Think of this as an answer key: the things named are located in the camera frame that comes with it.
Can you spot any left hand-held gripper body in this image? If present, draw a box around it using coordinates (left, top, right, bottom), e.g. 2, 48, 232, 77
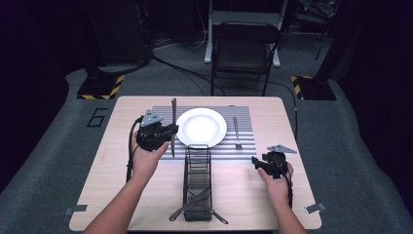
134, 109, 167, 152

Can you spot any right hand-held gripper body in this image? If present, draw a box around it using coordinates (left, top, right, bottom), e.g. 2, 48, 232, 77
262, 143, 298, 180

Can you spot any metal knife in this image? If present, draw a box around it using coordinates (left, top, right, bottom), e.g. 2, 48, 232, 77
169, 97, 178, 159
169, 188, 211, 222

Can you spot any metal fork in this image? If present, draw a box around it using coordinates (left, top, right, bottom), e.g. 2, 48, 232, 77
232, 116, 244, 151
186, 190, 229, 225

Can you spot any black wire cutlery rack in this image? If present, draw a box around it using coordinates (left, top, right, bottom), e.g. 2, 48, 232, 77
182, 143, 214, 223

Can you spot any person's right hand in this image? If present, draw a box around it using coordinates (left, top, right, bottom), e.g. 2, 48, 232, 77
257, 162, 295, 207

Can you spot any person's left hand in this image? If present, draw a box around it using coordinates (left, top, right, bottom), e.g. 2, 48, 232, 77
130, 131, 170, 183

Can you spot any white plate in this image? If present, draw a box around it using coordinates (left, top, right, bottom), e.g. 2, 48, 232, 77
175, 107, 228, 150

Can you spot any grey striped placemat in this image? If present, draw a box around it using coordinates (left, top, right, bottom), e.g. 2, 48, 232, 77
151, 105, 259, 163

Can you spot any grey tape strip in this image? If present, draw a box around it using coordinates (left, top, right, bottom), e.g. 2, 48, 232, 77
304, 202, 326, 215
63, 204, 89, 216

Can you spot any black base with hazard stripes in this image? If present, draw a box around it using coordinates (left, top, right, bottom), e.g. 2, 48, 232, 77
290, 74, 338, 101
76, 74, 126, 100

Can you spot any black folding chair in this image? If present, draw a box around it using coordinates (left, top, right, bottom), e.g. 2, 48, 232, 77
210, 20, 283, 98

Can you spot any black cabinet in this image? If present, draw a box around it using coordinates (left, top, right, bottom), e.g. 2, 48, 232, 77
80, 0, 153, 67

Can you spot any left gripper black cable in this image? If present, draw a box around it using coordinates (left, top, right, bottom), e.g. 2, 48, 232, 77
125, 115, 144, 183

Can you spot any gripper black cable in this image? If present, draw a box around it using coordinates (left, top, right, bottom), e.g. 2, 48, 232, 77
125, 115, 144, 183
282, 167, 294, 210

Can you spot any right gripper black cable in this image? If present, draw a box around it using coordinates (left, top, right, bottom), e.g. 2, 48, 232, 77
282, 167, 294, 210

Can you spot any thick black floor cable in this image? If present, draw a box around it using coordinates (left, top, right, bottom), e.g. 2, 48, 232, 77
96, 38, 228, 97

